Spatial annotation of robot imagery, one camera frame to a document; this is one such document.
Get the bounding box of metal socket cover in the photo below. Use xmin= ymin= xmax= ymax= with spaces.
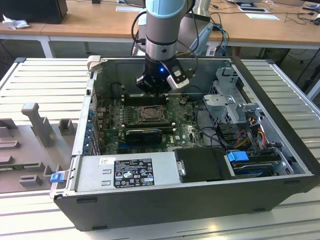
xmin=138 ymin=105 xmax=166 ymax=122

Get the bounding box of black RAM slot bank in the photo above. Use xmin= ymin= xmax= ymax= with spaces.
xmin=124 ymin=121 xmax=177 ymax=133
xmin=123 ymin=93 xmax=169 ymax=106

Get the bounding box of CPU socket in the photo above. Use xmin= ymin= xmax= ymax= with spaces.
xmin=134 ymin=103 xmax=168 ymax=124

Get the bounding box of green motherboard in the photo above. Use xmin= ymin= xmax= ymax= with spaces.
xmin=96 ymin=96 xmax=210 ymax=156

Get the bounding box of black graphics card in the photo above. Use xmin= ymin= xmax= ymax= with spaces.
xmin=124 ymin=128 xmax=163 ymax=145

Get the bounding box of pale blue teach pendant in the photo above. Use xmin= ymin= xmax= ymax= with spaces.
xmin=189 ymin=23 xmax=215 ymax=56

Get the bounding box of grey metal disk bay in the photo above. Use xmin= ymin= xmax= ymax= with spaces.
xmin=202 ymin=66 xmax=266 ymax=131

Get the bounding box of white paper sheet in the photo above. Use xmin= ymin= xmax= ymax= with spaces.
xmin=115 ymin=5 xmax=147 ymax=13

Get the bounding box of wooden desk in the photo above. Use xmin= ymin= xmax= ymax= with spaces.
xmin=0 ymin=0 xmax=320 ymax=51

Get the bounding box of silver shroud latch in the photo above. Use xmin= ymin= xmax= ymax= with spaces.
xmin=176 ymin=160 xmax=187 ymax=177

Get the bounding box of black plastic shroud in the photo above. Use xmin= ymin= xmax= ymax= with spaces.
xmin=172 ymin=146 xmax=238 ymax=184

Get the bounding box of hard disk in blue carrier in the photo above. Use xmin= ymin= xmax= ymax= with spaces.
xmin=226 ymin=149 xmax=275 ymax=179

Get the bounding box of silver power supply unit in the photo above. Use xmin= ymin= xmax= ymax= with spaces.
xmin=74 ymin=151 xmax=181 ymax=193

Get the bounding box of dark flat tablet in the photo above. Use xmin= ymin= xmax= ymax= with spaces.
xmin=237 ymin=6 xmax=270 ymax=13

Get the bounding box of pale blue paper sheet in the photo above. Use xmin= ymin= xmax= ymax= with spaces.
xmin=244 ymin=12 xmax=281 ymax=21

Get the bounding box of dark grey PC case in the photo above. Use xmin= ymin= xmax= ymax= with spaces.
xmin=49 ymin=55 xmax=320 ymax=232

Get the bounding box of blue case latch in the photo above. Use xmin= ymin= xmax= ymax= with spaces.
xmin=49 ymin=173 xmax=64 ymax=184

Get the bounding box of black computer tower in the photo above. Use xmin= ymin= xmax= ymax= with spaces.
xmin=0 ymin=0 xmax=69 ymax=25

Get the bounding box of grey parts rack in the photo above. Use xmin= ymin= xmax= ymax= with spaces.
xmin=0 ymin=101 xmax=77 ymax=195

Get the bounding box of crumpled white paper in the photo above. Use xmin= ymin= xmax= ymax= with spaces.
xmin=1 ymin=13 xmax=31 ymax=31

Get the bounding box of green RAM stick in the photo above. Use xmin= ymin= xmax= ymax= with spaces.
xmin=0 ymin=162 xmax=42 ymax=174

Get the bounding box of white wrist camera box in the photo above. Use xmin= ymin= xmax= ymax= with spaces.
xmin=166 ymin=63 xmax=194 ymax=90

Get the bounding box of pale grey case handle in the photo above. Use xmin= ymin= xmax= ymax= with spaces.
xmin=86 ymin=55 xmax=103 ymax=74

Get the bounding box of black cable bundle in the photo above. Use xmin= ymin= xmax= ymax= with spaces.
xmin=194 ymin=99 xmax=237 ymax=151

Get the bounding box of red yellow wire bundle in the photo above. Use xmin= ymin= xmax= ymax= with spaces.
xmin=234 ymin=123 xmax=267 ymax=149

